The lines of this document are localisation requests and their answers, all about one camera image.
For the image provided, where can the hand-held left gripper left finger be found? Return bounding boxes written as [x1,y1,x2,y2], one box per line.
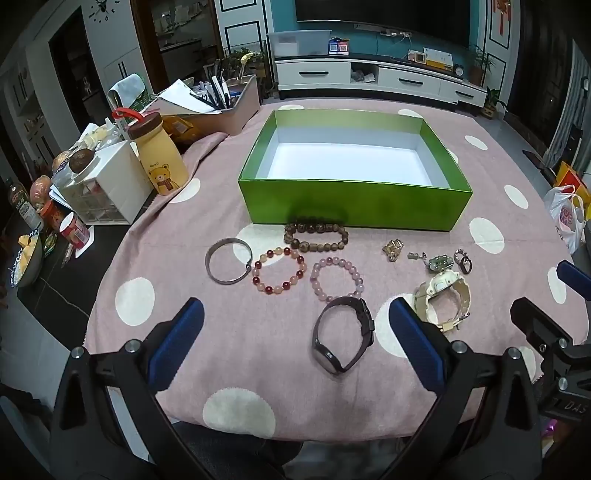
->
[48,296,222,480]

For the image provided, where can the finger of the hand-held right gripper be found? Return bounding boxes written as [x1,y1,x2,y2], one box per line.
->
[510,296,578,370]
[556,260,591,305]

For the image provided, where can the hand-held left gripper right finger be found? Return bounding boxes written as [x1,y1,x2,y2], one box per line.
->
[369,296,543,480]

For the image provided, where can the black wristwatch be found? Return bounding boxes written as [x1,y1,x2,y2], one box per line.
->
[312,296,375,374]

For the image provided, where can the cream wristwatch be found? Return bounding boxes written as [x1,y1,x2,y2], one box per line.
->
[413,269,472,332]

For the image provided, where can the silver bangle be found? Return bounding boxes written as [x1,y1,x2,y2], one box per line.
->
[205,237,254,284]

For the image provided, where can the gold flower brooch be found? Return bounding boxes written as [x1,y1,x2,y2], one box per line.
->
[382,239,406,263]

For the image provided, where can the red and pink bead bracelet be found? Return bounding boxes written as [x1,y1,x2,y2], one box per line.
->
[252,247,308,296]

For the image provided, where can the pale pink bead bracelet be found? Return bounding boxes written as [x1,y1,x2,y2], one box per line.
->
[310,258,364,304]

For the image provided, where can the brown wooden bead bracelet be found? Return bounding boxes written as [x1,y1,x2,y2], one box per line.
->
[283,222,349,252]

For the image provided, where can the green cardboard box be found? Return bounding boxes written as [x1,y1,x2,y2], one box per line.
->
[238,109,474,232]

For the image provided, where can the pink polka dot tablecloth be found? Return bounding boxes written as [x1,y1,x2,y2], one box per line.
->
[85,98,580,439]

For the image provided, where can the white plastic bag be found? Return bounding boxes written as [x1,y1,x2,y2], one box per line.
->
[542,185,587,254]

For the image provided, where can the yellow and red bag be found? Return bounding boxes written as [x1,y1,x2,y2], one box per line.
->
[554,161,589,195]

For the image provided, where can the red and white cup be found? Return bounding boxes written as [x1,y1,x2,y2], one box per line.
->
[59,211,92,245]

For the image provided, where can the bowl of food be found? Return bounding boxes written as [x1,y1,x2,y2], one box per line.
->
[9,233,44,288]

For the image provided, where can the white drawer organizer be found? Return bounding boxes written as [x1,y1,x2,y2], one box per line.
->
[60,140,155,226]

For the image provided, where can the yellow bear bottle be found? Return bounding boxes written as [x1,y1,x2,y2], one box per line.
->
[127,112,190,197]

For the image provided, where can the small potted plant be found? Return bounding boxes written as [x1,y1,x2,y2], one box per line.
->
[480,88,509,118]

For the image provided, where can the dark glass bottle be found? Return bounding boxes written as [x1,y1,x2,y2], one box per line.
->
[4,178,42,232]

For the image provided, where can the yellow snack bag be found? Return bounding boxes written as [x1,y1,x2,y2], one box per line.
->
[161,115,204,144]

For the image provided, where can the tall potted plant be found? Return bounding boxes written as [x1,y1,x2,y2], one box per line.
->
[467,44,495,88]

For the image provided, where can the red plastic hook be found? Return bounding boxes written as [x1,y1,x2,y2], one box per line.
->
[113,107,147,125]

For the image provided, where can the pink storage box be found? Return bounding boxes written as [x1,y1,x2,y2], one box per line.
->
[157,74,260,136]

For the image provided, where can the white papers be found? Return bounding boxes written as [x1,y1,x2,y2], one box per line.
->
[143,78,222,114]

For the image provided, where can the bunch of pens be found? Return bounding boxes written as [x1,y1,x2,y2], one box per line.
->
[201,65,232,110]

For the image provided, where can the desk calendar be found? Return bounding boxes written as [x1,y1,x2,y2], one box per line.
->
[422,47,454,71]

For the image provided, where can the green and white bag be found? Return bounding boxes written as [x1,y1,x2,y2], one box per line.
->
[108,73,148,112]

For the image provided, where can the bushy plant in dark planter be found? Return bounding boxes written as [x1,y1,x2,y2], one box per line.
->
[222,46,269,97]

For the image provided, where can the white television cabinet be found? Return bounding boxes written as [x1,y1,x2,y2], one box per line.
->
[272,53,488,108]

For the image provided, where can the clear plastic storage bin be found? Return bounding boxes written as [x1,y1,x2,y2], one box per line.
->
[268,30,332,58]

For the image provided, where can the black television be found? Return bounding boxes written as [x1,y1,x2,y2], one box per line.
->
[294,0,471,35]

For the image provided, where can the red wall decoration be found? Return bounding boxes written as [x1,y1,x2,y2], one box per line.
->
[492,0,511,35]

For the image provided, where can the black wall clock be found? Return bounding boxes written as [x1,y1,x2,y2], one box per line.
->
[88,0,122,21]

